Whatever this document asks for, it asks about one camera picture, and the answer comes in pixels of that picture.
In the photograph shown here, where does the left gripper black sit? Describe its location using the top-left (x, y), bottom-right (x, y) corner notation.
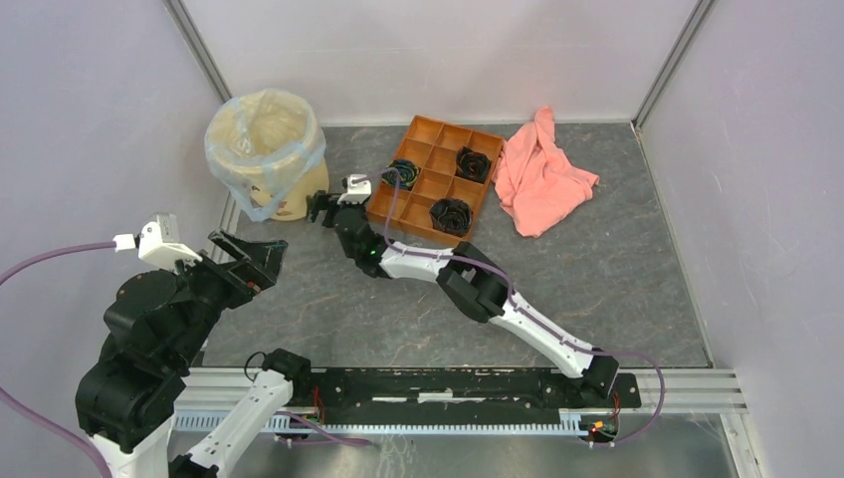
top-left (168, 223), bottom-right (289, 364)

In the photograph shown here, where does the tan cylindrical trash bin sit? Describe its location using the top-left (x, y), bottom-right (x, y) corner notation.
top-left (209, 92), bottom-right (331, 222)

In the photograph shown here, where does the light blue plastic trash bag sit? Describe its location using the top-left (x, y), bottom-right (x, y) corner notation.
top-left (203, 88), bottom-right (327, 223)

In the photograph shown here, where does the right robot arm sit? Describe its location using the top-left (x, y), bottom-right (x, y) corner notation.
top-left (307, 190), bottom-right (619, 406)

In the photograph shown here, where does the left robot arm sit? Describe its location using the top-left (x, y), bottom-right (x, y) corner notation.
top-left (76, 230), bottom-right (313, 477)

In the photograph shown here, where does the orange compartment tray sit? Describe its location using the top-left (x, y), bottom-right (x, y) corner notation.
top-left (367, 116), bottom-right (505, 246)

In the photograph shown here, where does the pink cloth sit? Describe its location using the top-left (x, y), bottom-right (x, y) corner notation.
top-left (494, 106), bottom-right (599, 238)

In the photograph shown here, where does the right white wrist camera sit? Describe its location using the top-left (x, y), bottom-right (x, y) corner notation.
top-left (337, 174), bottom-right (372, 205)

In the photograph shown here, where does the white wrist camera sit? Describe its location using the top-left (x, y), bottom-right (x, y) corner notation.
top-left (112, 212), bottom-right (202, 272)
top-left (337, 174), bottom-right (372, 205)

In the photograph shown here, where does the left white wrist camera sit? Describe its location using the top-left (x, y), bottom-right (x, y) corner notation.
top-left (112, 212), bottom-right (202, 272)

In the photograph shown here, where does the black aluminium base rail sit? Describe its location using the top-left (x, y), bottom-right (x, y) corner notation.
top-left (171, 366), bottom-right (746, 444)

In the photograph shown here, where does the left corner aluminium post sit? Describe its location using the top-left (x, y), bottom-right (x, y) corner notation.
top-left (163, 0), bottom-right (233, 104)

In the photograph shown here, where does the corner aluminium post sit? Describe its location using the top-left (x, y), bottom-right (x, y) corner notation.
top-left (631, 0), bottom-right (717, 132)
top-left (163, 0), bottom-right (233, 104)

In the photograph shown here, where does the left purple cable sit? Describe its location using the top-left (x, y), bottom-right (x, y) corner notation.
top-left (0, 241), bottom-right (136, 478)

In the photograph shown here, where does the right corner aluminium post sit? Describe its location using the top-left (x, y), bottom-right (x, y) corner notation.
top-left (631, 0), bottom-right (717, 132)

